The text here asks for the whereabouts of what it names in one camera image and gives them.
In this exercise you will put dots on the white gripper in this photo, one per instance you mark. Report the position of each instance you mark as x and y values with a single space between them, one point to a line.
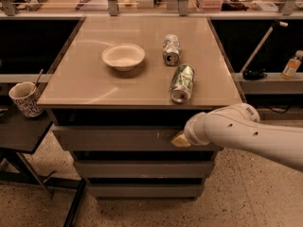
191 132

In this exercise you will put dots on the grey top drawer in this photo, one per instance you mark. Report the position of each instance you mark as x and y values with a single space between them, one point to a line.
85 138

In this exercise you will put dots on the grey drawer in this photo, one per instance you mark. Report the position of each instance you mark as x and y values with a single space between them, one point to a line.
143 169
85 138
146 190

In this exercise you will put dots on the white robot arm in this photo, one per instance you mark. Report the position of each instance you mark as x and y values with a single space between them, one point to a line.
238 127

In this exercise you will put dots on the grey drawer cabinet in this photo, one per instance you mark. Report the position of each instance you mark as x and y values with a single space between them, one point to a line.
85 91

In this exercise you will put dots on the grey bottom drawer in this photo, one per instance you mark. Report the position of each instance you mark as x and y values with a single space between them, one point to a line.
146 190

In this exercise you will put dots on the grey middle drawer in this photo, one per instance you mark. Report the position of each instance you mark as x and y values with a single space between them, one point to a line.
143 169

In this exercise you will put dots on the crushed green soda can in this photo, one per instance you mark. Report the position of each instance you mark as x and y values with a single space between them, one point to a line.
182 83

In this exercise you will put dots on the crushed silver soda can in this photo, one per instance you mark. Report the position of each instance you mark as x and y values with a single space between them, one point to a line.
171 49

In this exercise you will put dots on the white paper bowl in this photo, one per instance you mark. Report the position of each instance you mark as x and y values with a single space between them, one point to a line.
123 57

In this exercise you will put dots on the orange liquid bottle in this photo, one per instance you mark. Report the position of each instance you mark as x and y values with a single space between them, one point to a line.
292 65

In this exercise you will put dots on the white rod with black tip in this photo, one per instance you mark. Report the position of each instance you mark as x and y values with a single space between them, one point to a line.
275 24

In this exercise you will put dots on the brown stirring stick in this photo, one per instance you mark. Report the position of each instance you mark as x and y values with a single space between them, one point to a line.
37 80

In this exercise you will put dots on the dark side table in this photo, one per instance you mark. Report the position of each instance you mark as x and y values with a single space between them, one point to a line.
20 135

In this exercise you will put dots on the patterned white mug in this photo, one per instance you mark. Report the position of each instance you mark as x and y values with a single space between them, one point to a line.
25 96

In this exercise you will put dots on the black coiled spring holder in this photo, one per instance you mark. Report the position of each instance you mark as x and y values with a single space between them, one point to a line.
34 5

